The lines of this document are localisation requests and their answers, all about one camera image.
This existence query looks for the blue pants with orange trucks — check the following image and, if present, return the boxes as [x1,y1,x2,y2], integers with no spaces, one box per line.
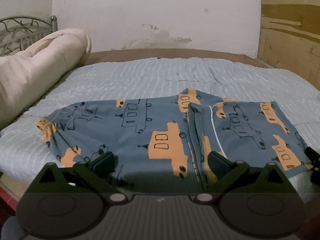
[36,88,311,193]

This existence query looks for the light blue striped bed quilt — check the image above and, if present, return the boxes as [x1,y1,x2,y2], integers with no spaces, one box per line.
[1,58,319,202]

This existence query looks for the plywood wardrobe panel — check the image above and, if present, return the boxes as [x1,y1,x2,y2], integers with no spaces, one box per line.
[258,0,319,88]

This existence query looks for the rolled cream blanket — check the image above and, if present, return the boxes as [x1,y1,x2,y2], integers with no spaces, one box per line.
[1,28,92,128]

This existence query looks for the ornate metal headboard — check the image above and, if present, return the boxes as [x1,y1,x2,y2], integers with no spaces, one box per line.
[1,15,57,56]

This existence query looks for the brown wooden bed frame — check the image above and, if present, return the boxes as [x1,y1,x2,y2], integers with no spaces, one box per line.
[85,48,266,68]

